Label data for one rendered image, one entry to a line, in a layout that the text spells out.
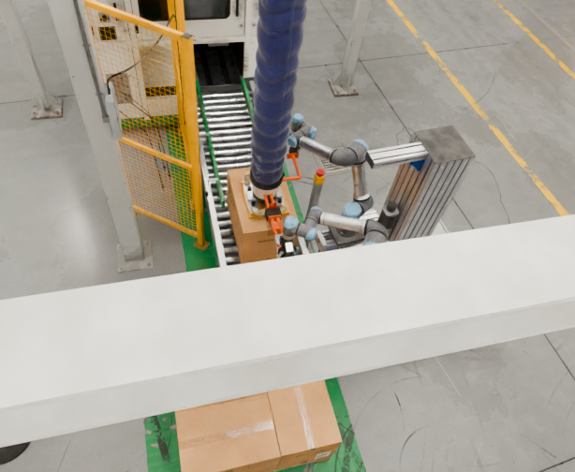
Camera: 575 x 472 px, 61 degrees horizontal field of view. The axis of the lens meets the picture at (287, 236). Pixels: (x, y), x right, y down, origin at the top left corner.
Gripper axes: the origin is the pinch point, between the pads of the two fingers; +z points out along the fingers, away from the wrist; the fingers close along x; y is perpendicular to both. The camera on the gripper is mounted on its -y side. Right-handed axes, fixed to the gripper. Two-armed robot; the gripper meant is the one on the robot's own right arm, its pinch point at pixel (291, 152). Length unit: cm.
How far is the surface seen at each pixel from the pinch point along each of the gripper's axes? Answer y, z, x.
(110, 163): -4, -1, -127
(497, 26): -341, 122, 417
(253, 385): 232, -202, -82
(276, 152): 40, -42, -24
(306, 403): 161, 67, -21
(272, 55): 40, -109, -31
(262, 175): 39, -20, -31
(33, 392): 232, -210, -101
